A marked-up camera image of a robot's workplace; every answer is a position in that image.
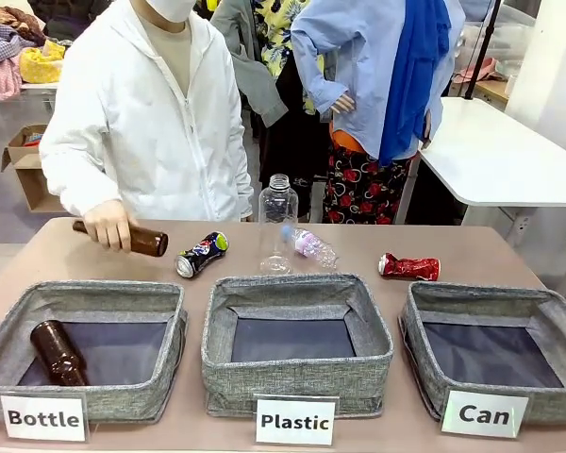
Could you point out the crushed red cola can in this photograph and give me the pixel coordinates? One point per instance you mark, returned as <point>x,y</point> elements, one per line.
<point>411,267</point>

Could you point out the mannequin in blue shirt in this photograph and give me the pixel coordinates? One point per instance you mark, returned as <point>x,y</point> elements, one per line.
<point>382,104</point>

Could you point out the white Can label sign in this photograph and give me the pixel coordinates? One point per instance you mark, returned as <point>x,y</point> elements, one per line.
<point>484,414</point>

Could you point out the white side table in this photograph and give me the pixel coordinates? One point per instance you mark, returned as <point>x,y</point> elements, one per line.
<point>495,156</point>

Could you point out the white Bottle label sign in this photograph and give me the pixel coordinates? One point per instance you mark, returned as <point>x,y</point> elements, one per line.
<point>43,418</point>

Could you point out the pile of clothes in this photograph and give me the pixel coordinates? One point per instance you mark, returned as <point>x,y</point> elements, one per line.
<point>4,47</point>

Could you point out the tall clear plastic bottle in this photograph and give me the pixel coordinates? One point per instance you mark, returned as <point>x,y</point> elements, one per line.
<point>276,226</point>

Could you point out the mannequin in grey jacket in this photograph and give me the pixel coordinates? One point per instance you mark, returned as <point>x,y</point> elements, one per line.
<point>259,71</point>

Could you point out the black stand pole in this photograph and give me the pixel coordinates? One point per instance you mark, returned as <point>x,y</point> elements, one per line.
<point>482,47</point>

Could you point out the person's right hand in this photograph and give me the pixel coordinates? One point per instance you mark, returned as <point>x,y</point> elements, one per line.
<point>107,228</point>

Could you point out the brown glass bottle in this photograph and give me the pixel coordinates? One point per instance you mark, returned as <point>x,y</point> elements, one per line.
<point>147,241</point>
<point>59,350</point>

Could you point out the yellow cloth bag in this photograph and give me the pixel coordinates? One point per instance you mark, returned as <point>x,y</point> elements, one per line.
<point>41,63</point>

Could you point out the grey fabric basket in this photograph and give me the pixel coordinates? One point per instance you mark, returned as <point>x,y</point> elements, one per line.
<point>495,349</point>
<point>82,347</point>
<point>294,342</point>

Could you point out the crushed clear plastic bottle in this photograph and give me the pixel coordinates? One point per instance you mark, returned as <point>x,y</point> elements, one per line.
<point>312,247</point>

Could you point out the white Plastic label sign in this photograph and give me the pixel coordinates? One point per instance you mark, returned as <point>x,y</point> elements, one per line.
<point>294,421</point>

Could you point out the cardboard box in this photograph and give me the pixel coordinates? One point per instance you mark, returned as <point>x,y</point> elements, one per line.
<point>26,170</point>

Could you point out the crushed blue Pepsi can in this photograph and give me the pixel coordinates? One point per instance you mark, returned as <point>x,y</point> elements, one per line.
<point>203,255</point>

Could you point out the person in white jacket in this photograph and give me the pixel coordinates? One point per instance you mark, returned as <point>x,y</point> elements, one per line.
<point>146,118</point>

